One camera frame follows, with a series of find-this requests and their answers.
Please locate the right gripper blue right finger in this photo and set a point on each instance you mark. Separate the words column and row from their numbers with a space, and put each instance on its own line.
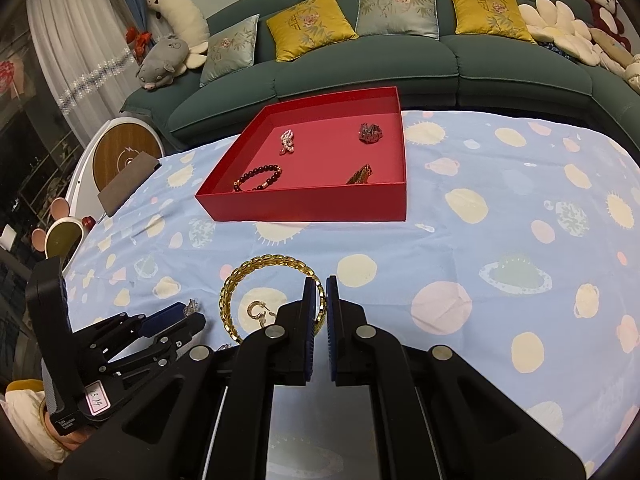
column 333, row 321

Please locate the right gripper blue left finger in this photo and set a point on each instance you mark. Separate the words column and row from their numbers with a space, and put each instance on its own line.
column 306, row 325

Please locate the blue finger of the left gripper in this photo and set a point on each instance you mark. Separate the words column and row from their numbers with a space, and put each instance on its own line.
column 162, row 319

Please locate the left hand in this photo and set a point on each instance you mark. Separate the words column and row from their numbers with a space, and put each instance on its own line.
column 71, row 441

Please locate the gold hoop earring left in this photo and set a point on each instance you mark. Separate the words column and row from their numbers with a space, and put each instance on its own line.
column 258, row 311

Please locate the mouse ear round mirror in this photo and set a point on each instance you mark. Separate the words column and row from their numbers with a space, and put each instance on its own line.
column 65, row 234

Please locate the brown cardboard card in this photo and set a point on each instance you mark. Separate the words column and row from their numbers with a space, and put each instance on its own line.
column 126, row 182

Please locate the brown gold hair clip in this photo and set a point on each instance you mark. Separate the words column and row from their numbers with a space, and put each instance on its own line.
column 361, row 176

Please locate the red shallow tray box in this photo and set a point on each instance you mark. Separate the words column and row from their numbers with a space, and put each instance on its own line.
column 293, row 160

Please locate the dark red bead cluster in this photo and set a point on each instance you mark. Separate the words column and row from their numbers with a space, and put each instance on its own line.
column 370, row 133

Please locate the round wooden white device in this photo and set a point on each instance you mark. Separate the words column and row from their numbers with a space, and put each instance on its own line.
column 117, row 143

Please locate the light blue patterned tablecloth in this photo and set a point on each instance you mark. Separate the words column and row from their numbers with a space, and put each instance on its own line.
column 520, row 251

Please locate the grey pig plush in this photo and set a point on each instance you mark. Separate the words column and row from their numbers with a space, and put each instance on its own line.
column 165, row 62

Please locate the grey-green embroidered left cushion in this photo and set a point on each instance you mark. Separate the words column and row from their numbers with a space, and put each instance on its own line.
column 230, row 50

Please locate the grey-green embroidered cushion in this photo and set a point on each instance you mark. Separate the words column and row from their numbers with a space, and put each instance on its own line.
column 230, row 50
column 398, row 17

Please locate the red orange tassel ornament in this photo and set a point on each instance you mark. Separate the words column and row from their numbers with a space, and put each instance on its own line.
column 138, row 43

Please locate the white sheer curtain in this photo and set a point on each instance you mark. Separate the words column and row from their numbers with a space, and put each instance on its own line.
column 84, row 58

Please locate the yellow embroidered left cushion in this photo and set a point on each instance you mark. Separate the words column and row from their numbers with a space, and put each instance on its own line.
column 309, row 25

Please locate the yellow embroidered cushion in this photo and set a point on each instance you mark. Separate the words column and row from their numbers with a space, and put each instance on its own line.
column 309, row 25
column 491, row 17

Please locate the teal green sectional sofa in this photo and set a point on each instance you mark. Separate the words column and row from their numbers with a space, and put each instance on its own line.
column 472, row 72

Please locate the grey-green embroidered centre cushion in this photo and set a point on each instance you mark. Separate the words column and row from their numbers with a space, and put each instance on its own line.
column 398, row 17

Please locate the white long cow plush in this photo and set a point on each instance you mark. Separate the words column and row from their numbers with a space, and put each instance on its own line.
column 188, row 23

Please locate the yellow embroidered right cushion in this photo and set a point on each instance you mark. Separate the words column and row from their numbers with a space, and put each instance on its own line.
column 491, row 17

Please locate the cream flower shaped cushion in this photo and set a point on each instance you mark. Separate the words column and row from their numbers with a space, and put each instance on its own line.
column 555, row 23

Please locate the cream crumpled blanket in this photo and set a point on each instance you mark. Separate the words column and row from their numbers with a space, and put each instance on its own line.
column 632, row 74

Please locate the beige oval plush pillow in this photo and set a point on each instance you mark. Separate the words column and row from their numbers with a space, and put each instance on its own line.
column 612, row 53

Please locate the red monkey plush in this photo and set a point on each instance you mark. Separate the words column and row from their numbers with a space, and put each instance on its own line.
column 604, row 16

